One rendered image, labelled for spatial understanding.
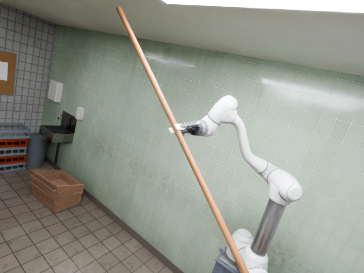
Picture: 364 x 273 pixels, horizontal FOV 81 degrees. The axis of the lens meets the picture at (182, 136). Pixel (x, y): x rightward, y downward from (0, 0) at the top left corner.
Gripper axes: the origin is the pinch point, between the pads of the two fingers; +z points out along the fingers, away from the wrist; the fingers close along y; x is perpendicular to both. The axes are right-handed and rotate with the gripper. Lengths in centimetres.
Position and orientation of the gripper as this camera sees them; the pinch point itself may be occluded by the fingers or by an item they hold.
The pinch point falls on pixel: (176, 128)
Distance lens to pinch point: 103.2
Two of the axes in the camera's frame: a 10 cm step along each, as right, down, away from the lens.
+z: -5.4, 0.4, -8.4
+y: -7.2, 4.8, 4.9
